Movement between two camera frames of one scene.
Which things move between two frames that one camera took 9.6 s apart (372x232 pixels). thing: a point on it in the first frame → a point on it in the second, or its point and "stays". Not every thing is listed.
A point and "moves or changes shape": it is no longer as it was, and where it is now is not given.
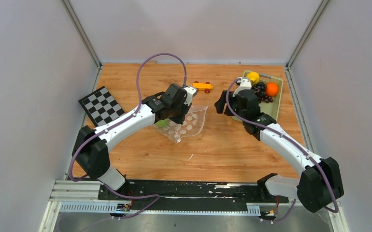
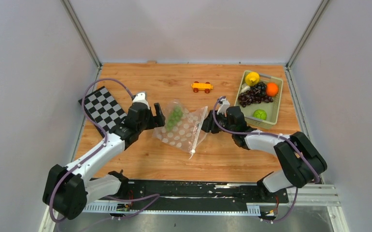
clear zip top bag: x=175 y=131 moves or changes shape
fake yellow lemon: x=253 y=77 stays
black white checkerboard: x=101 y=107 stays
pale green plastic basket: x=272 y=108 stays
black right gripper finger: x=233 y=102 → x=222 y=121
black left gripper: x=181 y=119 → x=159 y=119
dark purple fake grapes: x=260 y=90 stays
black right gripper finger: x=220 y=104 → x=209 y=124
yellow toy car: x=203 y=86 stays
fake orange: x=272 y=89 stays
